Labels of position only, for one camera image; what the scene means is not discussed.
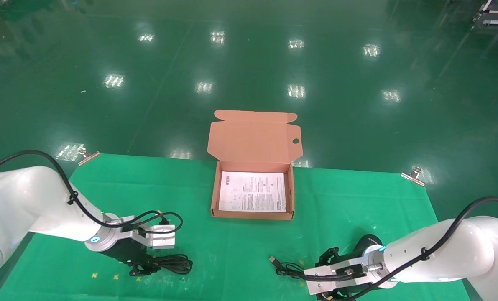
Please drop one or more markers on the metal binder clip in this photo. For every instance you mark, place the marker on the metal binder clip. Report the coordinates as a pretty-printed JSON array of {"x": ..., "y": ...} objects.
[
  {"x": 413, "y": 177},
  {"x": 89, "y": 158}
]

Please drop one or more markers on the white wheeled frame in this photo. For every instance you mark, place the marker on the white wheeled frame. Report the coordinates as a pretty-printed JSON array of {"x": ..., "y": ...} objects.
[{"x": 497, "y": 12}]

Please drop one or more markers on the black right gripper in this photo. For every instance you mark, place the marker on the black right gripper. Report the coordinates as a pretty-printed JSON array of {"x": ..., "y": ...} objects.
[{"x": 368, "y": 242}]

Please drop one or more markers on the brown cardboard mailer box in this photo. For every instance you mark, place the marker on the brown cardboard mailer box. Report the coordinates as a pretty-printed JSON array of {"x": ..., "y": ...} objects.
[{"x": 253, "y": 138}]

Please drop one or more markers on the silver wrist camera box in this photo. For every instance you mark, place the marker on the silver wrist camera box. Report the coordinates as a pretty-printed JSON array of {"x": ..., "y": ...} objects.
[
  {"x": 328, "y": 281},
  {"x": 161, "y": 239}
]

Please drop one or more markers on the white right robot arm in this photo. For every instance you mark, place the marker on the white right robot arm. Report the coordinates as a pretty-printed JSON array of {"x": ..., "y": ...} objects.
[{"x": 462, "y": 255}]

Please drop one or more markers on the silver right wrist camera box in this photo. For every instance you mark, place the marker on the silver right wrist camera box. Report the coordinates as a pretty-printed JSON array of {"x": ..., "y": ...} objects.
[{"x": 328, "y": 281}]

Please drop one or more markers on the white printed instruction sheet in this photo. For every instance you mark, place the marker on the white printed instruction sheet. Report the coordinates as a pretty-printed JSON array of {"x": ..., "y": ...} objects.
[{"x": 253, "y": 192}]

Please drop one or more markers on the green table cloth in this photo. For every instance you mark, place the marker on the green table cloth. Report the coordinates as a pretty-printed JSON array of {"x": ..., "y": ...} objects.
[{"x": 232, "y": 251}]

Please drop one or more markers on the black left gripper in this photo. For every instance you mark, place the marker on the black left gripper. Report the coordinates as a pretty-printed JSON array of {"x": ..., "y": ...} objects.
[{"x": 123, "y": 250}]

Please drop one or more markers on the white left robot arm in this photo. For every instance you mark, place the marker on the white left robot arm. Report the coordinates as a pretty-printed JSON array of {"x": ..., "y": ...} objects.
[{"x": 23, "y": 200}]

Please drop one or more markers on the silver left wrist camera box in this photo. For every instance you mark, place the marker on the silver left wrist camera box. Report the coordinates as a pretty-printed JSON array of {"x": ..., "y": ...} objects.
[{"x": 161, "y": 239}]

